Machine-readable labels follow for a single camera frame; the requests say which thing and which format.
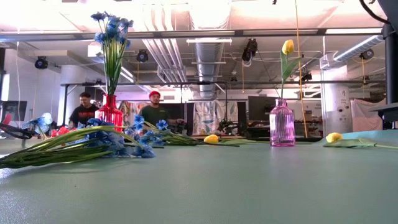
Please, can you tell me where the white spiral duct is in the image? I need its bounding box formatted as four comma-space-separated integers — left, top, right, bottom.
333, 34, 385, 62

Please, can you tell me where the yellow power cord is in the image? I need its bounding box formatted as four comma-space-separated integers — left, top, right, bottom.
294, 0, 308, 138

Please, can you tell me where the black hanging cable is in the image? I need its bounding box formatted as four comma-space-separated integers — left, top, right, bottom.
359, 0, 391, 25

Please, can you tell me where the green table mat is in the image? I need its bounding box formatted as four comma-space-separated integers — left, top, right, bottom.
0, 129, 398, 224

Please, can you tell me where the red ribbed glass vase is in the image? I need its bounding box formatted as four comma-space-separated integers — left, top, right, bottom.
95, 94, 124, 131

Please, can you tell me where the yellow artificial tulip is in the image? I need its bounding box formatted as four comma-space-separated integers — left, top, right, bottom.
322, 132, 398, 150
279, 39, 305, 101
203, 134, 257, 146

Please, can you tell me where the white round column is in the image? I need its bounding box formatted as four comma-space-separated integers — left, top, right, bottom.
322, 70, 351, 134

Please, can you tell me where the silver ventilation duct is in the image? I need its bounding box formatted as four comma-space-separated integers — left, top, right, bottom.
194, 42, 225, 100

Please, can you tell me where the black monitor stand pole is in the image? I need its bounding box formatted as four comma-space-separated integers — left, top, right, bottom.
377, 0, 398, 105

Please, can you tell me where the person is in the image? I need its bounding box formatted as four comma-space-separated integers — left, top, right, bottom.
139, 90, 185, 128
68, 91, 101, 128

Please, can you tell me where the black handheld device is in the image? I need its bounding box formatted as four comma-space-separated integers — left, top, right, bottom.
174, 118, 189, 133

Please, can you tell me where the white ceiling light bar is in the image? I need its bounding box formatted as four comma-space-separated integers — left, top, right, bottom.
185, 37, 233, 44

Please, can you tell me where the black monitor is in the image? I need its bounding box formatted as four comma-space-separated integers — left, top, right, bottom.
248, 95, 277, 123
0, 100, 28, 123

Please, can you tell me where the black cable loop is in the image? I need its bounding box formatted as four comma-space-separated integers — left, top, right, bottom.
0, 122, 35, 149

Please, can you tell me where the pink hanging cloth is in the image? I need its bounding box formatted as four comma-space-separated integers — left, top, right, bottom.
350, 98, 386, 133

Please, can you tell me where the multicolour patterned cloth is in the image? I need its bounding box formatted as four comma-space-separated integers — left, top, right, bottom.
119, 101, 147, 127

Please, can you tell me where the red artificial flower bunch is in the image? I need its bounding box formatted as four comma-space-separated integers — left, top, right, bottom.
50, 126, 72, 138

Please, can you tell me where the pink ribbed glass vase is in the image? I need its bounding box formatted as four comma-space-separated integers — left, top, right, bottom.
269, 98, 296, 147

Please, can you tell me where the leaf patterned curtain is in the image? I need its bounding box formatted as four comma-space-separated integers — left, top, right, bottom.
192, 100, 239, 136

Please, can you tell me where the blue artificial flower bunch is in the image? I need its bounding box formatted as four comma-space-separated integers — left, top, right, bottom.
21, 112, 54, 141
90, 11, 134, 96
124, 114, 206, 147
0, 117, 157, 170

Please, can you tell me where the grey computer desk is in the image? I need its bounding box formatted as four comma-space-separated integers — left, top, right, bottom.
369, 102, 398, 124

